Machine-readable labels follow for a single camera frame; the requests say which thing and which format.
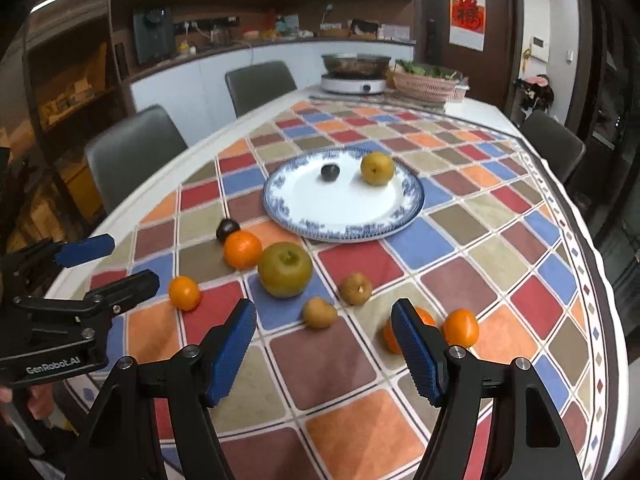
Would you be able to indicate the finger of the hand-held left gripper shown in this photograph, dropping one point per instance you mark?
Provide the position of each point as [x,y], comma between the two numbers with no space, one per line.
[130,287]
[85,251]

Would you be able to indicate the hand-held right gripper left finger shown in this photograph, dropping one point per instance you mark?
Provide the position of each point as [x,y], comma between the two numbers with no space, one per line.
[232,355]

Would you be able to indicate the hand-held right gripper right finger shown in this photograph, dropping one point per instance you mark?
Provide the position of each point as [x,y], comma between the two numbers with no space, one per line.
[417,355]

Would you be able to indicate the small orange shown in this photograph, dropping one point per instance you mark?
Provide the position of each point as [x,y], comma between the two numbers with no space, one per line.
[185,293]

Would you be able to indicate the brown kiwi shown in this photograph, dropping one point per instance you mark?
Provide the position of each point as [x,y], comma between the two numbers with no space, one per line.
[356,289]
[319,313]

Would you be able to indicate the large green pear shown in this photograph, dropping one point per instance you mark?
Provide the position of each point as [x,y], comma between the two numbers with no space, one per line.
[285,270]

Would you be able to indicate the large orange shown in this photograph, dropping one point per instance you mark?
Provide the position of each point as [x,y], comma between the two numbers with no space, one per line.
[242,250]

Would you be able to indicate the dark plum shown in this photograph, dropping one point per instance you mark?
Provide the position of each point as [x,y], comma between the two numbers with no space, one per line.
[226,229]
[330,172]

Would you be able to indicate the blue rimmed white plate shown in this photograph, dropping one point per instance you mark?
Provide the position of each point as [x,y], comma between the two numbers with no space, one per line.
[340,205]

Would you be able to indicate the yellow pear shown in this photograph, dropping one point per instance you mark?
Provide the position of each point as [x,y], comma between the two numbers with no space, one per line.
[377,169]

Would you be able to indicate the person's left hand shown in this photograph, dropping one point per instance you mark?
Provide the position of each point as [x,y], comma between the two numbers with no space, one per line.
[41,402]

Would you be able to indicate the grey dining chair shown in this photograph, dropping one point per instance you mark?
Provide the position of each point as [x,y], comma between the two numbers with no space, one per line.
[260,85]
[135,155]
[550,142]

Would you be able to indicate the colourful checkered tablecloth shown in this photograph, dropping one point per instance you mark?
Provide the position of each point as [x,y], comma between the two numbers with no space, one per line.
[475,240]

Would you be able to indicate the white base cabinets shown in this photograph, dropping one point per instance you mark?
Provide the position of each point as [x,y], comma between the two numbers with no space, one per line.
[200,85]

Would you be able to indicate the dark brown door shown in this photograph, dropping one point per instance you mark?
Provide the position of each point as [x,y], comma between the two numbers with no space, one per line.
[440,90]

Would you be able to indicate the pink plastic basket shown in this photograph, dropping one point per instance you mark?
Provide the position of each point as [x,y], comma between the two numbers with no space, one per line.
[425,89]

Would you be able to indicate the white induction cooker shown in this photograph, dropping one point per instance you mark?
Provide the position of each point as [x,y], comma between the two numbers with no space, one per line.
[352,86]

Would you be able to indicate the green leafy vegetables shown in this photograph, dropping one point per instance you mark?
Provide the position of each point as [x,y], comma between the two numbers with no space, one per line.
[422,69]

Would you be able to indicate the child chair with pink cloth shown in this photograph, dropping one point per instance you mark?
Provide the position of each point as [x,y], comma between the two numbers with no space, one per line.
[535,92]

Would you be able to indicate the steel pot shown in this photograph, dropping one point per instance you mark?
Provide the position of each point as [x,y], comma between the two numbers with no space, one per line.
[355,64]

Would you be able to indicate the black framed glass sliding door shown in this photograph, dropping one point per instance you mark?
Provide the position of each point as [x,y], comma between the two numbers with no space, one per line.
[610,110]

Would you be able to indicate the wicker tray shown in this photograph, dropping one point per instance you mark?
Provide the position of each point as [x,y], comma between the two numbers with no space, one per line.
[334,31]

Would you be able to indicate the white intercom panel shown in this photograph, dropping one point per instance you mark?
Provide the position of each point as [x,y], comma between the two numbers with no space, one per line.
[538,48]

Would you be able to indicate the black bag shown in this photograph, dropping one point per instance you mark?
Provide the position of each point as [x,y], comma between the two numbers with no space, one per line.
[364,27]

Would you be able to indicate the white gooseneck lamp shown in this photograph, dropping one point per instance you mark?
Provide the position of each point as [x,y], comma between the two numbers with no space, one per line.
[328,12]

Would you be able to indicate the red and white wall calendar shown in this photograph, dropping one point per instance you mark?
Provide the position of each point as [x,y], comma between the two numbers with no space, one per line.
[467,15]

